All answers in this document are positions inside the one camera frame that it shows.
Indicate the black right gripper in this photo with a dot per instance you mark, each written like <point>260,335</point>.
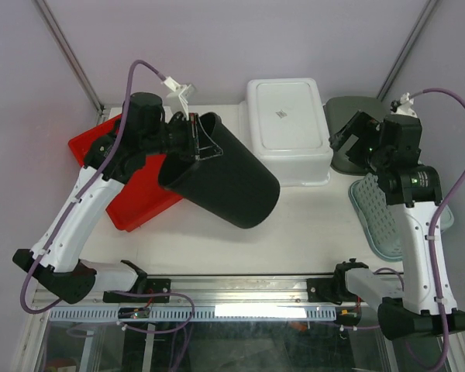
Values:
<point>360,125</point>

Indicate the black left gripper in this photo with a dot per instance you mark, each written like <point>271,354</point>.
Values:
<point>200,145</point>

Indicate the black round bucket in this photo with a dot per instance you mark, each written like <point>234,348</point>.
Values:
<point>235,186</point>

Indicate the white plastic tub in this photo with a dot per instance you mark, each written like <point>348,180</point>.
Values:
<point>284,126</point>

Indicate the red plastic tray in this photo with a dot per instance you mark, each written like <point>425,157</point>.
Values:
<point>142,198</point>

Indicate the light teal perforated basket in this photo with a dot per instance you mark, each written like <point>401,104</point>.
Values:
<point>379,226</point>

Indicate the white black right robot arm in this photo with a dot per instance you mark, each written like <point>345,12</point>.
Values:
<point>426,306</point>

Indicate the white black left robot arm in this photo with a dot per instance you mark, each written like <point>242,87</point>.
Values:
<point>142,131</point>

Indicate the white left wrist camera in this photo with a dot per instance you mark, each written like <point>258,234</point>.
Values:
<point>177,98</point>

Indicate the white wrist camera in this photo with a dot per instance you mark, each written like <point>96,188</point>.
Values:
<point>177,98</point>
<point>404,106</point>

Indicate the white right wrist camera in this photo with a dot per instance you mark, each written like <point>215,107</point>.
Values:
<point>404,106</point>

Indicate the aluminium mounting rail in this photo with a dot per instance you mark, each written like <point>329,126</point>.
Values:
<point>212,290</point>

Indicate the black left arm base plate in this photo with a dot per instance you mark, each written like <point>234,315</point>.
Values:
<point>137,292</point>

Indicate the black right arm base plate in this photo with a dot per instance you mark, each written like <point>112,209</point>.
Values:
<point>322,289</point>

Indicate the white slotted cable duct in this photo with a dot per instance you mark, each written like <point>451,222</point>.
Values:
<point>216,313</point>

